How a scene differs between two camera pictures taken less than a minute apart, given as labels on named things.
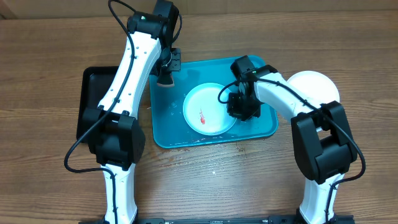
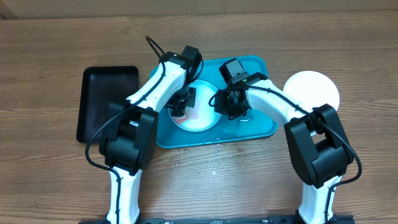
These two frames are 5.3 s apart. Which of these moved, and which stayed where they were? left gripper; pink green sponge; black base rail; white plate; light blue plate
Moved: light blue plate; pink green sponge; left gripper
Stayed: black base rail; white plate
